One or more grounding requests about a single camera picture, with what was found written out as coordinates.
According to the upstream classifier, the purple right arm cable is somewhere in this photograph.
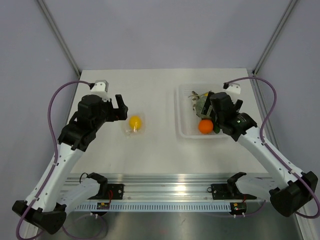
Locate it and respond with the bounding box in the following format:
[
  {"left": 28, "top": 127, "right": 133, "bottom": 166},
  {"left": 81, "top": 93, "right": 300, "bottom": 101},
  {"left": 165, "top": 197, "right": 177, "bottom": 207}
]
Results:
[{"left": 222, "top": 76, "right": 320, "bottom": 220}]

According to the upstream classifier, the aluminium front rail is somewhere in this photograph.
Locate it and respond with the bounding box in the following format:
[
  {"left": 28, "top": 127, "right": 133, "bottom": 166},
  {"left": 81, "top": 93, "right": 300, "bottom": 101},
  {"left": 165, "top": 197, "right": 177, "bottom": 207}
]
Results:
[{"left": 33, "top": 176, "right": 306, "bottom": 203}]

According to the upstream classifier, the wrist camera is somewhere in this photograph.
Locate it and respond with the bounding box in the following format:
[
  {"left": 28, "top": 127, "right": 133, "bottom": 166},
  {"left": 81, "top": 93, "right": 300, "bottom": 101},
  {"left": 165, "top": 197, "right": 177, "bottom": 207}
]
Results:
[
  {"left": 90, "top": 80, "right": 110, "bottom": 102},
  {"left": 226, "top": 84, "right": 241, "bottom": 95}
]

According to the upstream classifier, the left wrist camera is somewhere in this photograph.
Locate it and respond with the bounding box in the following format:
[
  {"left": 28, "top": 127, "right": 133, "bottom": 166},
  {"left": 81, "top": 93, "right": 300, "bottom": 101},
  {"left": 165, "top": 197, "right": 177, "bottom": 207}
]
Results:
[{"left": 90, "top": 80, "right": 110, "bottom": 102}]

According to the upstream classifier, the white slotted cable duct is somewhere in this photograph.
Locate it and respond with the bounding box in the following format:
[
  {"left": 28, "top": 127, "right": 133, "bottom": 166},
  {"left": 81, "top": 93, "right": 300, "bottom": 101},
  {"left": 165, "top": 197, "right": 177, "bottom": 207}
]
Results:
[{"left": 43, "top": 201, "right": 247, "bottom": 213}]

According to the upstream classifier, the grey toy fish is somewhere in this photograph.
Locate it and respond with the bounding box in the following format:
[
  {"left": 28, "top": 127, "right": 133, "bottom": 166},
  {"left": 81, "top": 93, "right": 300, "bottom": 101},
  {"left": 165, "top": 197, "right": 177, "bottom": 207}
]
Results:
[{"left": 188, "top": 90, "right": 200, "bottom": 111}]

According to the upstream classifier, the clear zip top bag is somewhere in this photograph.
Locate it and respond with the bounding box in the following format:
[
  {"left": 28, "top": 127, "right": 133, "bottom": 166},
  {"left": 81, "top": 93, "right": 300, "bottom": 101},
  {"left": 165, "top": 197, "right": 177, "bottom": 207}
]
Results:
[{"left": 121, "top": 112, "right": 146, "bottom": 137}]

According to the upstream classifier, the left aluminium frame post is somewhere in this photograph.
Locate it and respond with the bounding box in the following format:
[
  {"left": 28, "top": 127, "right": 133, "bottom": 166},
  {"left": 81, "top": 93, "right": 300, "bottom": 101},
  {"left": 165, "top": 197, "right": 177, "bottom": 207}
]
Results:
[{"left": 34, "top": 0, "right": 82, "bottom": 79}]

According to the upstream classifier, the green netted melon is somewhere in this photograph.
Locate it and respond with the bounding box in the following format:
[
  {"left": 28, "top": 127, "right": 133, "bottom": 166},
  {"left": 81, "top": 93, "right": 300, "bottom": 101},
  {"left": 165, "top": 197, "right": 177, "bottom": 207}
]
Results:
[{"left": 194, "top": 96, "right": 212, "bottom": 120}]

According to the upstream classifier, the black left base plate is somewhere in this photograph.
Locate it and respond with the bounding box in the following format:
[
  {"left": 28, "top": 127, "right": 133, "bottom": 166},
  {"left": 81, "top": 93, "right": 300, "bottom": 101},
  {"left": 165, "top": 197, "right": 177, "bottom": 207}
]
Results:
[{"left": 89, "top": 183, "right": 125, "bottom": 200}]

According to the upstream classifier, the white perforated plastic basket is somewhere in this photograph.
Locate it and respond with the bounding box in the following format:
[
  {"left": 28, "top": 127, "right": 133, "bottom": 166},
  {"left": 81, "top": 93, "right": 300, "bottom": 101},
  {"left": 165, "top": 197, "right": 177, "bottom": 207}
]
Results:
[{"left": 175, "top": 82, "right": 227, "bottom": 139}]

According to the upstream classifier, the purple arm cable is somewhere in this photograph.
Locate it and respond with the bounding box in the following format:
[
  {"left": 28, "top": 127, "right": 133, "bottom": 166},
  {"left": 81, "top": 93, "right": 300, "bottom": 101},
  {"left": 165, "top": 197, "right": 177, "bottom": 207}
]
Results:
[
  {"left": 15, "top": 81, "right": 108, "bottom": 240},
  {"left": 222, "top": 76, "right": 320, "bottom": 220}
]

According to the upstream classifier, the aluminium frame post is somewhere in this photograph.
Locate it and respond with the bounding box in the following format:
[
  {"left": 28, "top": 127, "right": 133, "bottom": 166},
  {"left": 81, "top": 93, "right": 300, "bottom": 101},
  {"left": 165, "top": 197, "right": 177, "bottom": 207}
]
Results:
[
  {"left": 34, "top": 0, "right": 82, "bottom": 79},
  {"left": 252, "top": 0, "right": 300, "bottom": 76}
]

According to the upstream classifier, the right aluminium frame post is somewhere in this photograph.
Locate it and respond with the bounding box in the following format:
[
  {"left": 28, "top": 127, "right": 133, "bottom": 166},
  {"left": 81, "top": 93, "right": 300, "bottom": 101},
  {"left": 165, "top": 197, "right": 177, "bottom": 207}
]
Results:
[{"left": 252, "top": 0, "right": 300, "bottom": 76}]

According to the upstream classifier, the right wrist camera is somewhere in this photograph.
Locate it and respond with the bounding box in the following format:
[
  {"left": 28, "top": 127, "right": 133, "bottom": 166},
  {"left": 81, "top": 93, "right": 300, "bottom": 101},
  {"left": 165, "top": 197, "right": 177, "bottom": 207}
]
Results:
[{"left": 226, "top": 84, "right": 241, "bottom": 95}]

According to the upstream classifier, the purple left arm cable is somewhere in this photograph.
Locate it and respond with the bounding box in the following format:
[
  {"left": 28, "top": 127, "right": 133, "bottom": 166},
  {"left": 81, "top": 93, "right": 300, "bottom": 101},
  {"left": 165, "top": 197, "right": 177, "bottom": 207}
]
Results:
[{"left": 15, "top": 81, "right": 108, "bottom": 240}]

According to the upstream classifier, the orange fruit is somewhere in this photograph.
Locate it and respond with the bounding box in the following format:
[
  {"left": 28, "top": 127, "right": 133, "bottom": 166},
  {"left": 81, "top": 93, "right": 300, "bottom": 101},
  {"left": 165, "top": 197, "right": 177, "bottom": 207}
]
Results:
[{"left": 198, "top": 119, "right": 214, "bottom": 134}]

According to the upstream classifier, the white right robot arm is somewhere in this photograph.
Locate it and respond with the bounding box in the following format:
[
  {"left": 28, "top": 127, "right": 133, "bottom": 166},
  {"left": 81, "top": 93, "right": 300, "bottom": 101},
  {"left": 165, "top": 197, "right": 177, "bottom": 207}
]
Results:
[{"left": 207, "top": 92, "right": 320, "bottom": 217}]

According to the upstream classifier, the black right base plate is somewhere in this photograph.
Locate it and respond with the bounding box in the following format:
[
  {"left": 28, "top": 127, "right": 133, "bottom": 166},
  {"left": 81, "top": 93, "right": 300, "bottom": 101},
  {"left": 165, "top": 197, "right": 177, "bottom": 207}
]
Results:
[{"left": 207, "top": 183, "right": 257, "bottom": 200}]

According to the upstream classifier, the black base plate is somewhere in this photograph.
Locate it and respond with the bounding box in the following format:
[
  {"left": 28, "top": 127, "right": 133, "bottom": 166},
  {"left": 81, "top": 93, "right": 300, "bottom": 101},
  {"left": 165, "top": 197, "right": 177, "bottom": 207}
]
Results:
[
  {"left": 89, "top": 183, "right": 125, "bottom": 200},
  {"left": 207, "top": 183, "right": 257, "bottom": 200}
]

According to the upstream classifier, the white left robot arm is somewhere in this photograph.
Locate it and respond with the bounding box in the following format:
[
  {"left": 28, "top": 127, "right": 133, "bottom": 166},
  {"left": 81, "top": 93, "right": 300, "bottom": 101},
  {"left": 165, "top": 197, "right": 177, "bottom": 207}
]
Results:
[{"left": 12, "top": 94, "right": 128, "bottom": 235}]

